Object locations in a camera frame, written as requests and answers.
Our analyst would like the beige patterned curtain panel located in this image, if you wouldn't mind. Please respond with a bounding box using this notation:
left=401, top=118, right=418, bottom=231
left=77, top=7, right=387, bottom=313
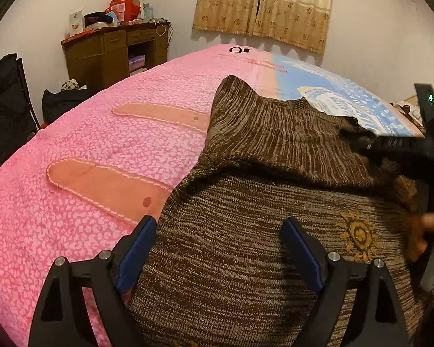
left=252, top=0, right=336, bottom=56
left=192, top=0, right=264, bottom=37

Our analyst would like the plastic storage box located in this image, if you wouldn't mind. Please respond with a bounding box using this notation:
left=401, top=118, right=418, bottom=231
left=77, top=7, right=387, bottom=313
left=128, top=55, right=146, bottom=76

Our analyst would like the brown knit sweater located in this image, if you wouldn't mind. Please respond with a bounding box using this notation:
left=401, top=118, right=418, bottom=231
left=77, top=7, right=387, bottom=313
left=128, top=75, right=434, bottom=347

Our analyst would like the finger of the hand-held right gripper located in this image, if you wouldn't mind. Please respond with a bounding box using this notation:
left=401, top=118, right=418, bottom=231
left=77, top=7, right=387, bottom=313
left=348, top=130, right=432, bottom=182

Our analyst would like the dark cloth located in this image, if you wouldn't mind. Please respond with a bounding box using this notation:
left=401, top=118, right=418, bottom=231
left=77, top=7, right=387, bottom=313
left=84, top=12, right=113, bottom=27

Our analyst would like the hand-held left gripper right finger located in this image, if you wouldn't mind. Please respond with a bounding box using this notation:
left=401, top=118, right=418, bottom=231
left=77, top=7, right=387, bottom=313
left=281, top=217, right=410, bottom=347

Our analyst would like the black bag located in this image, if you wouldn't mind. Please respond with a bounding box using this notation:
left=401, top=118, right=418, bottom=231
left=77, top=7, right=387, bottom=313
left=41, top=86, right=96, bottom=124

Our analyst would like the pink and blue printed blanket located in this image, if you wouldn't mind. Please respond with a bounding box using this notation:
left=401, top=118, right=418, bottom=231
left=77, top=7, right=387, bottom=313
left=0, top=43, right=425, bottom=347

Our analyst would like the black folding chair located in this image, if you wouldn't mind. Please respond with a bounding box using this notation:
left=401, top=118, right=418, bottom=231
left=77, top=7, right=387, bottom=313
left=0, top=53, right=41, bottom=185

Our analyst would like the white printed card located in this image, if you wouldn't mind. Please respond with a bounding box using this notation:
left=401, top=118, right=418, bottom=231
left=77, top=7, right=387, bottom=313
left=69, top=6, right=86, bottom=37

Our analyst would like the patterned pillow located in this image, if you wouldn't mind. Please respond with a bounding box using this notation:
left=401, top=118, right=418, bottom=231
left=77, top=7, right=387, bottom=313
left=392, top=102, right=426, bottom=131

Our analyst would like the person's right hand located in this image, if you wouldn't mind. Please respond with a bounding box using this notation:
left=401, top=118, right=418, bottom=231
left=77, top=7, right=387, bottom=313
left=406, top=211, right=434, bottom=263

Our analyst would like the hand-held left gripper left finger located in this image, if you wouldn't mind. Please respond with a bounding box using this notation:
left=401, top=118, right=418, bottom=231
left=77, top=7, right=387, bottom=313
left=28, top=215, right=158, bottom=347

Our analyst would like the white cable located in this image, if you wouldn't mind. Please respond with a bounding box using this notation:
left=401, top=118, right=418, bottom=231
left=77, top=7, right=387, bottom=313
left=150, top=17, right=173, bottom=44

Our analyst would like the brown wooden desk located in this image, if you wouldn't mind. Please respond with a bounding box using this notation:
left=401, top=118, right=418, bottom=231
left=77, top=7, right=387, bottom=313
left=61, top=22, right=174, bottom=89

